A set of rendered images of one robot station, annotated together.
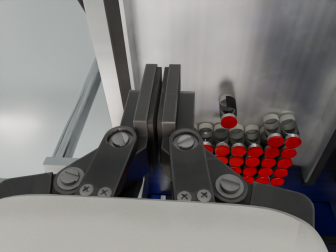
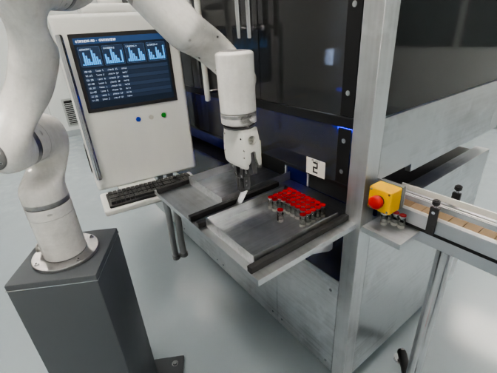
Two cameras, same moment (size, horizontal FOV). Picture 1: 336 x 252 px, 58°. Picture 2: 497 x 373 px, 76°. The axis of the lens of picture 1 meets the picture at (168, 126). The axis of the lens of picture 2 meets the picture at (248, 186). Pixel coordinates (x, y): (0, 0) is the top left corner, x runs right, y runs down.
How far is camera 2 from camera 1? 76 cm
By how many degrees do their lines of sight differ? 52
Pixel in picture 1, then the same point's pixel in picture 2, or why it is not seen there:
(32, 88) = not seen: outside the picture
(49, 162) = (396, 245)
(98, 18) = (288, 259)
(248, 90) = (271, 219)
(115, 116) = (326, 238)
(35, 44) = not seen: outside the picture
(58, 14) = not seen: outside the picture
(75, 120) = (427, 299)
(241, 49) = (260, 229)
